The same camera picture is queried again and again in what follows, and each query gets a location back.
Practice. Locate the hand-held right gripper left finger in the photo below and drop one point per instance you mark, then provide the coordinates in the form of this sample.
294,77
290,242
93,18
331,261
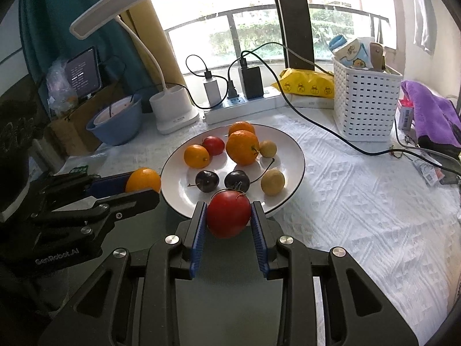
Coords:
198,239

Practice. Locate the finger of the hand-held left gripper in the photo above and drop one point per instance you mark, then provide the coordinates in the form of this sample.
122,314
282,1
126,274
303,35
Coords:
137,201
108,184

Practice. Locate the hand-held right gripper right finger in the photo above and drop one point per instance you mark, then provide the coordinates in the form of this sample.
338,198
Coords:
260,239

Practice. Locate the large orange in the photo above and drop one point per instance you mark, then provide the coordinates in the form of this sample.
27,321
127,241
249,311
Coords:
143,180
242,127
242,147

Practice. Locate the large red tomato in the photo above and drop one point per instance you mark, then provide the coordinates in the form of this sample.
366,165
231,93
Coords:
228,214

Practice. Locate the small yellow fruit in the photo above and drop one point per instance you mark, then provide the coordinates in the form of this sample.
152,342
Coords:
272,182
268,148

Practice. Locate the dark cherry with short stem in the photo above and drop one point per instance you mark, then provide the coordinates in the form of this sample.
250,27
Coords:
207,181

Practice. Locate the dark cherry with long stem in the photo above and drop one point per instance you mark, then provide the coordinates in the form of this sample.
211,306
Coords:
237,181

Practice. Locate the white plate with black rim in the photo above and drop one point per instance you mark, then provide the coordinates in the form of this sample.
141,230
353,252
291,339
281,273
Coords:
288,173

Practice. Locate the small orange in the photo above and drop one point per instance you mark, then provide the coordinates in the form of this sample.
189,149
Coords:
196,156

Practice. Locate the small red tomato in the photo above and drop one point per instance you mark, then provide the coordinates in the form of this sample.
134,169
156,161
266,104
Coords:
214,145

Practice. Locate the person's left hand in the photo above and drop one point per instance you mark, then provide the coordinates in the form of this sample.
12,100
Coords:
16,140

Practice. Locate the printed bag with green label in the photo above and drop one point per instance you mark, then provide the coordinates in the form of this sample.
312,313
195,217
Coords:
79,168

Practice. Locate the blue bowl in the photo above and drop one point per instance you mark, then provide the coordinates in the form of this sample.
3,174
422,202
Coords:
115,128

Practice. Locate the cardboard box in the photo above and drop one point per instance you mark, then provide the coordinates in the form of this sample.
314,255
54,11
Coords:
77,133

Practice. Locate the round glass turntable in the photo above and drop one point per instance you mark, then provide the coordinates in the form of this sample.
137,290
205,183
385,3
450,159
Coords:
230,295

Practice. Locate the white desk lamp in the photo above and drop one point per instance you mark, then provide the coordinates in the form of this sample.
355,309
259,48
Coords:
173,110

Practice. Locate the white textured tablecloth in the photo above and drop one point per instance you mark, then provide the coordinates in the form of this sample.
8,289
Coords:
360,216

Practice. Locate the clear plastic bag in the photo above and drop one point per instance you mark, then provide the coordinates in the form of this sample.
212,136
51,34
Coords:
59,86

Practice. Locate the phone with dark screen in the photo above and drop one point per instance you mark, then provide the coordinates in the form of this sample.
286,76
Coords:
84,72

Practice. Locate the white power strip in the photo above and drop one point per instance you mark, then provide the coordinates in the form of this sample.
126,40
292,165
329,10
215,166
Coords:
248,108

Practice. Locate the white charger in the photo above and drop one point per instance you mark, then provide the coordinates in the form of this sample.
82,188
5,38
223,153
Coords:
212,92

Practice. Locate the black plug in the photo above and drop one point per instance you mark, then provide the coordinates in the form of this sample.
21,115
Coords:
232,90

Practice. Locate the white wipes packet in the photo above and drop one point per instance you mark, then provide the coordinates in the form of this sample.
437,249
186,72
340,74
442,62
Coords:
313,101

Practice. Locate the black charger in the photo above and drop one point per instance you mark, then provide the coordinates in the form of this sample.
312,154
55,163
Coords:
251,81

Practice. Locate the yellow wipes packet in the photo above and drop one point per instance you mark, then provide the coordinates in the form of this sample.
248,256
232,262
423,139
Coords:
306,83

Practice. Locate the yellow curtain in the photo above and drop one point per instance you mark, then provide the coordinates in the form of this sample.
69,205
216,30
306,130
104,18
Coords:
144,25

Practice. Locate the white plastic basket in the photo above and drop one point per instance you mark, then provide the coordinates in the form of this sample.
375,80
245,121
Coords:
363,104

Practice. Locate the teal curtain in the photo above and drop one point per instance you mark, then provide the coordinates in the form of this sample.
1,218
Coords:
72,14

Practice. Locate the white label card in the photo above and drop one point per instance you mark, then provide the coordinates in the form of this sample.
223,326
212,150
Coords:
426,171

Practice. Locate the small red white box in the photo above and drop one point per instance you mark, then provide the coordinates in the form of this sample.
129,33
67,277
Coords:
405,115

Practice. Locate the black balcony railing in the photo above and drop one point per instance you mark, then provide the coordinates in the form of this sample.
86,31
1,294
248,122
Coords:
234,29

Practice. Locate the printed tissue packs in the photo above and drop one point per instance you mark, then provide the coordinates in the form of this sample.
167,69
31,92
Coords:
351,52

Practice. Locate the purple towel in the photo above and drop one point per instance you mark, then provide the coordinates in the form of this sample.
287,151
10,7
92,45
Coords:
432,111

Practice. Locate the brown wooden item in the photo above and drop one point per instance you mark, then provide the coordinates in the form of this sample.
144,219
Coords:
377,56

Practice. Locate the dark window pillar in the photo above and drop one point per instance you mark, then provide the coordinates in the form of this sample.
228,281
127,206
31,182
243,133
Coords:
291,18

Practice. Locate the white hanging cloth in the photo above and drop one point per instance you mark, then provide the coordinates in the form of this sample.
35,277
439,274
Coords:
425,10

